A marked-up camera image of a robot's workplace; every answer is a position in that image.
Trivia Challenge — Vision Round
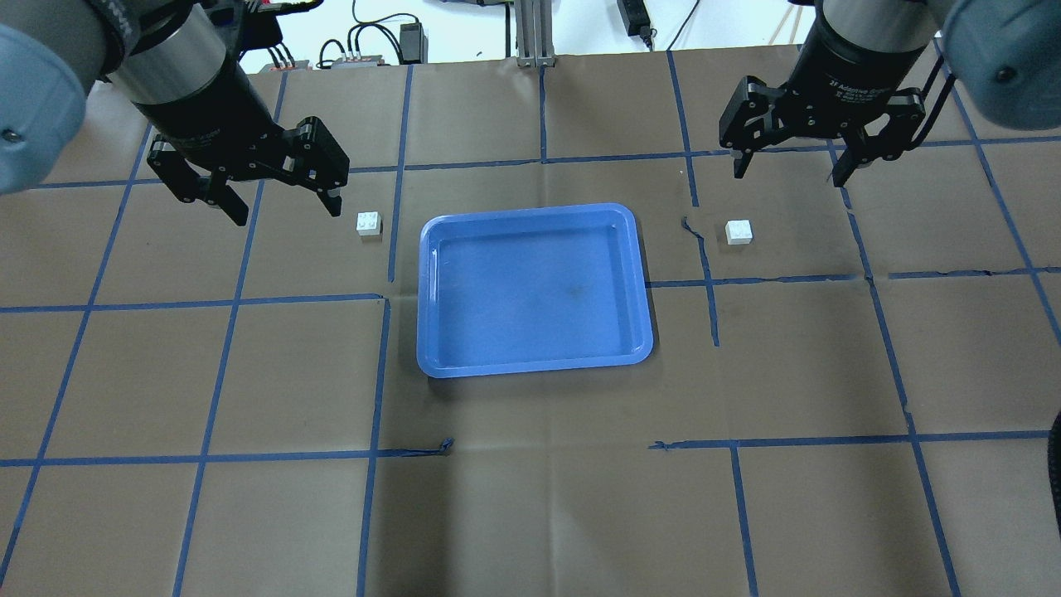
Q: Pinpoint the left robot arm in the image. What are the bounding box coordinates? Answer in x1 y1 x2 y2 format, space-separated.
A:
1 1 350 226

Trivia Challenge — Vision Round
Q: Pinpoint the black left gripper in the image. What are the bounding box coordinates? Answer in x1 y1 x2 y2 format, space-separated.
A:
133 70 350 226

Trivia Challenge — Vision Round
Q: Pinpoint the white block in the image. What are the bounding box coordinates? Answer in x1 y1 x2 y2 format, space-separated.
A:
724 220 754 246
355 211 384 239

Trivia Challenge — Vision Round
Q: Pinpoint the black power adapter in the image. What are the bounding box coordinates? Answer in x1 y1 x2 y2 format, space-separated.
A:
398 22 428 65

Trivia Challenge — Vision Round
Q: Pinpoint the blue plastic tray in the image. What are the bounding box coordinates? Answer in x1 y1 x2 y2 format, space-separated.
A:
416 203 655 379

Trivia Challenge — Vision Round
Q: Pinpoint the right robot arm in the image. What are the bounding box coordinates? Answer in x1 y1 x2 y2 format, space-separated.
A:
719 1 1060 187

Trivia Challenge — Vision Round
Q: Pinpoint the black power strip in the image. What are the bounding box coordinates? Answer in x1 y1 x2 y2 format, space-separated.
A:
616 0 653 38

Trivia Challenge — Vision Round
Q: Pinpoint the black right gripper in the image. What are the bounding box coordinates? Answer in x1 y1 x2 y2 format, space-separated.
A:
719 41 926 187

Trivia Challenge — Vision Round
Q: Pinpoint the aluminium frame post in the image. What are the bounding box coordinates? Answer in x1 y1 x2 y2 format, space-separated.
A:
512 0 556 68

